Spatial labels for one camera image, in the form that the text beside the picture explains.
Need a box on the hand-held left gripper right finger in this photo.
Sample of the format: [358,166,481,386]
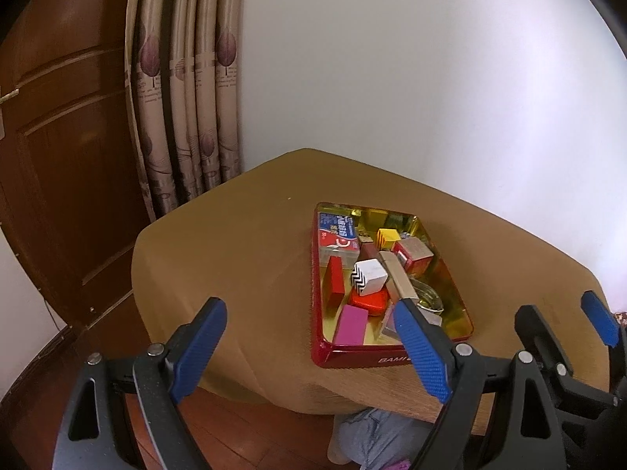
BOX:
[394,298,569,470]

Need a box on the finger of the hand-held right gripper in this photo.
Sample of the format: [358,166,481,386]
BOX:
[514,305,575,392]
[581,290,627,387]

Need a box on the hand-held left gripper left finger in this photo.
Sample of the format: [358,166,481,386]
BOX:
[51,296,228,470]

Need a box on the clear pink plastic box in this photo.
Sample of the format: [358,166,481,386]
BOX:
[381,305,400,340]

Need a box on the red tin box gold interior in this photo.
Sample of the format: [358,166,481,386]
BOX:
[308,202,475,369]

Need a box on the red rounded piece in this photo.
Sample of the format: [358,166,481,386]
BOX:
[349,288,391,316]

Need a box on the magenta block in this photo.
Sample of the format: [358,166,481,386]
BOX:
[334,304,370,346]

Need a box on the white zigzag cube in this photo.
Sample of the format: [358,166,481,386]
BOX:
[350,258,389,298]

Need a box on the small red cardboard box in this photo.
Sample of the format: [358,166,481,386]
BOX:
[392,237,436,277]

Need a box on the red rectangular block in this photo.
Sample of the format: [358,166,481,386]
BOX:
[323,256,348,311]

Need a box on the yellow striped cube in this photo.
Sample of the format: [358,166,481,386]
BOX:
[375,228,402,251]

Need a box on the small maroon block tan top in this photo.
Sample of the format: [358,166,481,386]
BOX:
[357,234,379,261]

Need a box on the clear plastic box blue-red label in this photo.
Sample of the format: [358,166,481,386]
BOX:
[316,210,363,268]

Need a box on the person's jeans leg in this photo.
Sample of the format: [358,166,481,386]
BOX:
[328,407,434,470]

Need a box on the brown wooden door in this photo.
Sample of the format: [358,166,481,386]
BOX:
[0,0,158,331]

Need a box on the beige leaf-print curtain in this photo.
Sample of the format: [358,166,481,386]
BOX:
[125,0,246,221]

